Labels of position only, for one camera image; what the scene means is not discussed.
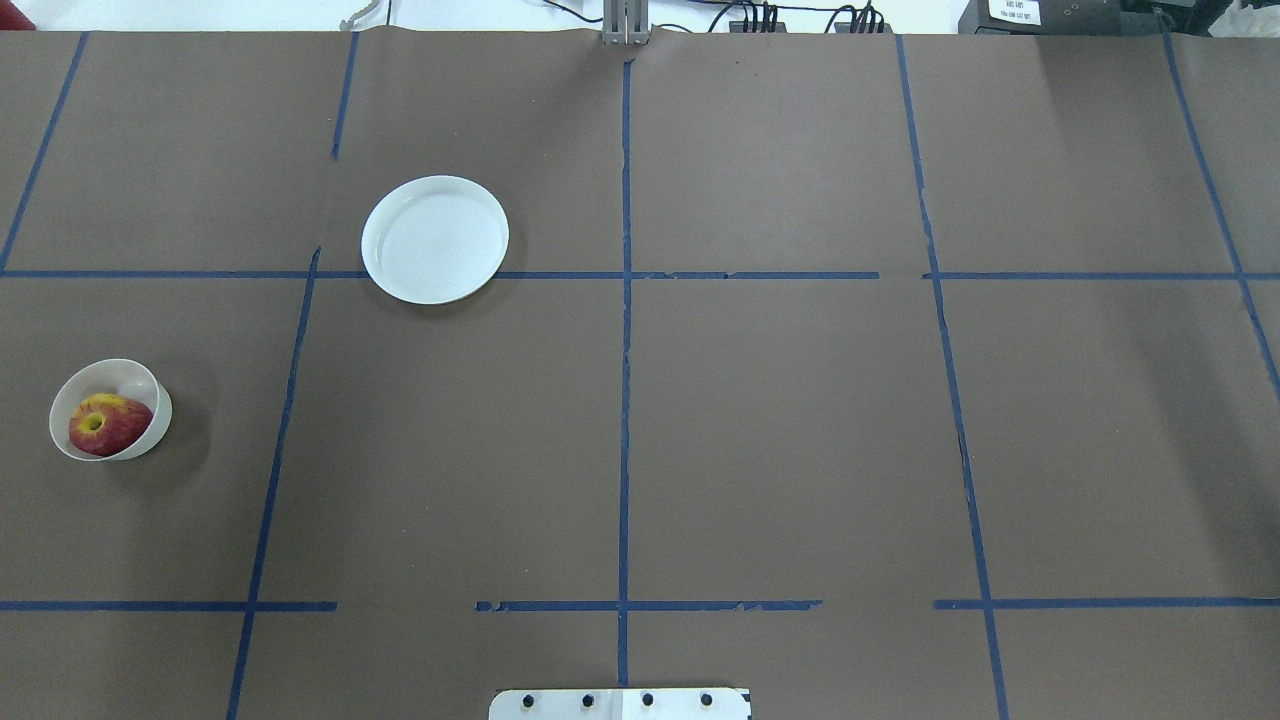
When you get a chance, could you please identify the red yellow apple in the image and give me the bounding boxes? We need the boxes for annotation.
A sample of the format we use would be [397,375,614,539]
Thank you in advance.
[67,393,154,457]

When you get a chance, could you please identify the white round plate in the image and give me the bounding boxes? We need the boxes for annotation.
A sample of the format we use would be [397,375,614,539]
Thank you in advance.
[360,176,509,305]

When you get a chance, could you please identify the silver bolted metal plate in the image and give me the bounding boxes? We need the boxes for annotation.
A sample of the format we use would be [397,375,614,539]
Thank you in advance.
[488,687,753,719]

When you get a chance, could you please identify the white bowl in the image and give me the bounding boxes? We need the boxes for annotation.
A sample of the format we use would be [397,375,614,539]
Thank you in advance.
[47,357,173,462]

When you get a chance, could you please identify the black power strip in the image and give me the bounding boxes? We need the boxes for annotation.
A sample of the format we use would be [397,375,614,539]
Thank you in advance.
[709,1,893,35]

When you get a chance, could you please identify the black device with label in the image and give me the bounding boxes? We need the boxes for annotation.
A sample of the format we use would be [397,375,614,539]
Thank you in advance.
[957,1,1164,36]

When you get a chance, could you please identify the grey metal post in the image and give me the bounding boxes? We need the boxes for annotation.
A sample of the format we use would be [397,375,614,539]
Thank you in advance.
[602,0,652,46]

